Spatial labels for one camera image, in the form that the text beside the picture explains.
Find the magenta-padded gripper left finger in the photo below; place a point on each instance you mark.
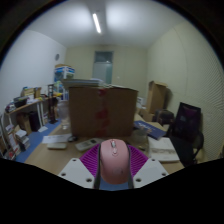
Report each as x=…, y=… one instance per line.
x=76, y=171

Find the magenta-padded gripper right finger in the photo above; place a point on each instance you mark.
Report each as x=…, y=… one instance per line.
x=148, y=171

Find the pink computer mouse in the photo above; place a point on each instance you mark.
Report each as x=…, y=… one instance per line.
x=114, y=163

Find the white open book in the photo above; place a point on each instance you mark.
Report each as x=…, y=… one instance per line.
x=162, y=149

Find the white flat rectangular device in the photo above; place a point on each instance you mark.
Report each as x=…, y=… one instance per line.
x=56, y=145

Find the small black device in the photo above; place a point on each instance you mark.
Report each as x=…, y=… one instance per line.
x=73, y=138

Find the translucent plastic cup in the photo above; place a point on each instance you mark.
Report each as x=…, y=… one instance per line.
x=140, y=136

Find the white paper sheet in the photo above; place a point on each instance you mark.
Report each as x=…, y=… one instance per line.
x=55, y=138

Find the blue flat book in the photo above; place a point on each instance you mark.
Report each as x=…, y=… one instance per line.
x=150, y=129

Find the black office chair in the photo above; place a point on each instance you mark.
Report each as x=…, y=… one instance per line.
x=186, y=130

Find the black bag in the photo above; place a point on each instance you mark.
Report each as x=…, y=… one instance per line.
x=164, y=116

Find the clear plastic water jug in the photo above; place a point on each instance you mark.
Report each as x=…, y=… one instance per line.
x=63, y=113

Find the large brown cardboard box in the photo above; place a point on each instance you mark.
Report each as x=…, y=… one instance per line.
x=100, y=111

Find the black waste bin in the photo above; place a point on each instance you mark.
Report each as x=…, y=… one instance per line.
x=34, y=120

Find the low white book shelf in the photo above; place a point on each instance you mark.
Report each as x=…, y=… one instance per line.
x=15, y=141

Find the black tall stand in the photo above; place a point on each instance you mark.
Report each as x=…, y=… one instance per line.
x=52, y=103

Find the tall open cardboard box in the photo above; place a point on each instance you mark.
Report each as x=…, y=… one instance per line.
x=156, y=96

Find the shelf with colourful boxes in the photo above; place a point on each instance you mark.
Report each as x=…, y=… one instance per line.
x=63, y=75

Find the grey door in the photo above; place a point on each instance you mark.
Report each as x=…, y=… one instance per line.
x=102, y=68

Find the long ceiling light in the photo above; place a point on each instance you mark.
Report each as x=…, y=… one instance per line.
x=96, y=22

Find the round wall clock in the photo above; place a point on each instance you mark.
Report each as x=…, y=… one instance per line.
x=57, y=57

